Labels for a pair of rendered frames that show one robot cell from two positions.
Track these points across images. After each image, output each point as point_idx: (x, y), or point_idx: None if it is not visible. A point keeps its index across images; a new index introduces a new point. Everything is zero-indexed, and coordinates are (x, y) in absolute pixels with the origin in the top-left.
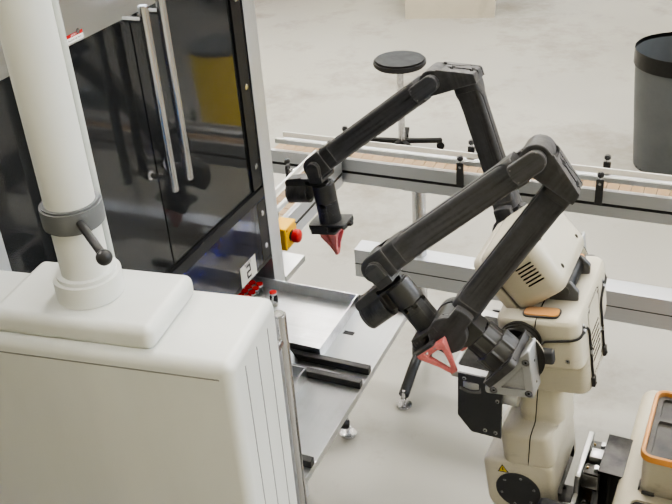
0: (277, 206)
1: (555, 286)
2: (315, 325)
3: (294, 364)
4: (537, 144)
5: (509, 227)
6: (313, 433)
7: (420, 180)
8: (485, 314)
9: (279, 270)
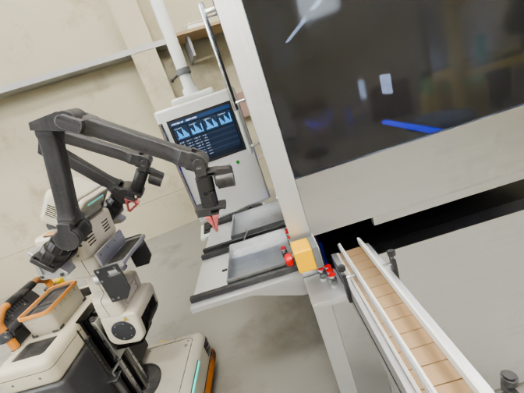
0: (369, 290)
1: None
2: (248, 262)
3: (239, 238)
4: None
5: (79, 185)
6: (216, 232)
7: None
8: (122, 260)
9: None
